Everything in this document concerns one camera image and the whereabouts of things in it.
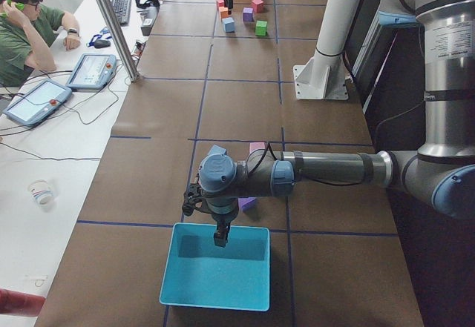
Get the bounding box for orange foam block right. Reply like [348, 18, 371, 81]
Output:
[219, 7, 229, 19]

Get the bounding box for red cylinder object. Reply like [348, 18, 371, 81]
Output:
[1, 288, 45, 317]

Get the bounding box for purple foam block right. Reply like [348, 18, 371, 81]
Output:
[242, 7, 254, 23]

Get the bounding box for red foam block outer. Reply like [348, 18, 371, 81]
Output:
[251, 0, 264, 13]

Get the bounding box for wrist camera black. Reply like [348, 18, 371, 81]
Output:
[182, 183, 209, 217]

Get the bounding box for teach pendant far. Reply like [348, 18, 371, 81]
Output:
[66, 53, 117, 92]

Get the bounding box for black computer mouse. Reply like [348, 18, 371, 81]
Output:
[93, 39, 111, 49]

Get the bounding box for purple foam block left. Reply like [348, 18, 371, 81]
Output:
[238, 197, 257, 211]

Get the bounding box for teach pendant near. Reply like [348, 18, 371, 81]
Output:
[3, 79, 73, 127]

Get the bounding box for teach pendant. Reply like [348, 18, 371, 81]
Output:
[3, 79, 73, 127]
[66, 53, 117, 92]

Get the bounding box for aluminium frame post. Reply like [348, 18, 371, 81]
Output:
[96, 0, 140, 83]

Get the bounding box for green foam block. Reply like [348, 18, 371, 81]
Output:
[255, 20, 268, 37]

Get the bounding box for purple foam block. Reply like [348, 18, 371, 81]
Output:
[238, 197, 257, 211]
[242, 7, 254, 23]

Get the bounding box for seated person green shirt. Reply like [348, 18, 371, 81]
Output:
[1, 0, 81, 87]

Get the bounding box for paper cup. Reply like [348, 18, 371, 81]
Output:
[27, 179, 54, 206]

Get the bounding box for blue plastic tray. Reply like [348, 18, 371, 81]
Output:
[159, 222, 271, 311]

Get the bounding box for black keyboard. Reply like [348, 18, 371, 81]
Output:
[111, 0, 131, 26]

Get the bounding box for pink foam block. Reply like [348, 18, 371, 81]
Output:
[249, 142, 266, 153]

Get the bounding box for light blue foam block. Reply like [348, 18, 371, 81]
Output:
[221, 17, 235, 33]
[207, 145, 227, 156]

